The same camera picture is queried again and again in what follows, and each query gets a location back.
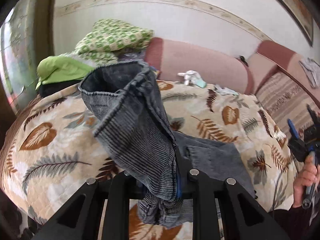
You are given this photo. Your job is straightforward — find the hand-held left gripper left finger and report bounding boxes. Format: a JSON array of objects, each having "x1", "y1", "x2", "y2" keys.
[{"x1": 31, "y1": 171, "x2": 130, "y2": 240}]

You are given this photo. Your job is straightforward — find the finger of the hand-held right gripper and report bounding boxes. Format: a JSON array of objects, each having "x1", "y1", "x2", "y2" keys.
[
  {"x1": 307, "y1": 104, "x2": 320, "y2": 128},
  {"x1": 287, "y1": 119, "x2": 300, "y2": 141}
]

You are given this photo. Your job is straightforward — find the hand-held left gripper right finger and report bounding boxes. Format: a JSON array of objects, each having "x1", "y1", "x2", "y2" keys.
[{"x1": 174, "y1": 149, "x2": 290, "y2": 240}]

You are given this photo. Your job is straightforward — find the grey denim pants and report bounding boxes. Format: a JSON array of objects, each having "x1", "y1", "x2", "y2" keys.
[{"x1": 78, "y1": 60, "x2": 257, "y2": 229}]

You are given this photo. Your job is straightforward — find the person's right forearm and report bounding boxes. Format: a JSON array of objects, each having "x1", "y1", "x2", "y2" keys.
[{"x1": 270, "y1": 200, "x2": 320, "y2": 240}]

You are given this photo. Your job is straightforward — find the person's right hand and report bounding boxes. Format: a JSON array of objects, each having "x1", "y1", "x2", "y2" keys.
[{"x1": 292, "y1": 155, "x2": 320, "y2": 208}]

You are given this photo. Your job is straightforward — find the striped beige pillow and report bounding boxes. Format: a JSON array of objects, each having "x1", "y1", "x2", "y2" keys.
[{"x1": 256, "y1": 72, "x2": 320, "y2": 140}]

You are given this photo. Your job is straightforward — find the grey cloth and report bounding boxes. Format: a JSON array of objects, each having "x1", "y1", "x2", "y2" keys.
[{"x1": 299, "y1": 58, "x2": 320, "y2": 88}]

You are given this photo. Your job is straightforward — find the pink sofa side cushion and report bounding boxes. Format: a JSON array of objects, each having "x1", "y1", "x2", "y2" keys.
[{"x1": 246, "y1": 40, "x2": 320, "y2": 98}]

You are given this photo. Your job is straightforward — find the leaf print blanket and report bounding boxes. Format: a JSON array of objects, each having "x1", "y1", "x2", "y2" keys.
[{"x1": 0, "y1": 80, "x2": 300, "y2": 240}]

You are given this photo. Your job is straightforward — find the white glove with teal cuff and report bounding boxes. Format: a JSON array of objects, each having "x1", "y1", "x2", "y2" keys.
[{"x1": 177, "y1": 70, "x2": 207, "y2": 88}]

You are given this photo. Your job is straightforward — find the long pink sofa backrest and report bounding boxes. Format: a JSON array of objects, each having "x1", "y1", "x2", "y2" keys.
[{"x1": 144, "y1": 37, "x2": 254, "y2": 95}]

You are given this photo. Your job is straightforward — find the purple plastic bag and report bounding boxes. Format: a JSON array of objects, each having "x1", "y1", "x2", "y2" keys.
[{"x1": 119, "y1": 51, "x2": 146, "y2": 63}]

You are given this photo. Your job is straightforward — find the green checkered quilt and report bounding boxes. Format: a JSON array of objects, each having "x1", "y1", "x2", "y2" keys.
[{"x1": 35, "y1": 19, "x2": 154, "y2": 90}]

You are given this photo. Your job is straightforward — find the wooden door with leaded glass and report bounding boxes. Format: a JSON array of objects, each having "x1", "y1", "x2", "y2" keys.
[{"x1": 0, "y1": 0, "x2": 54, "y2": 115}]

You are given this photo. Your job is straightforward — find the framed wall picture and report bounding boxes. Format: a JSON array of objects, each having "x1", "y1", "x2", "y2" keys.
[{"x1": 255, "y1": 0, "x2": 314, "y2": 47}]

